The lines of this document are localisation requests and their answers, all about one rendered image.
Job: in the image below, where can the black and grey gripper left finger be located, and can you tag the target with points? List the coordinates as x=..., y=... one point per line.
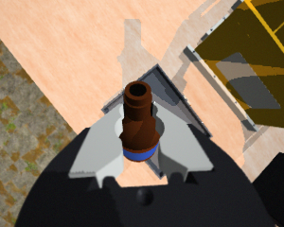
x=96, y=152

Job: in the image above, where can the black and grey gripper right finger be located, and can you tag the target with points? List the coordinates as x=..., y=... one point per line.
x=185, y=149

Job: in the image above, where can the brown glass bottle with blue label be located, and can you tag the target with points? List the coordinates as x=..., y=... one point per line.
x=139, y=137

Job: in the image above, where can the yellow divided crate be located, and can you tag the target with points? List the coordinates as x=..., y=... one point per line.
x=246, y=53

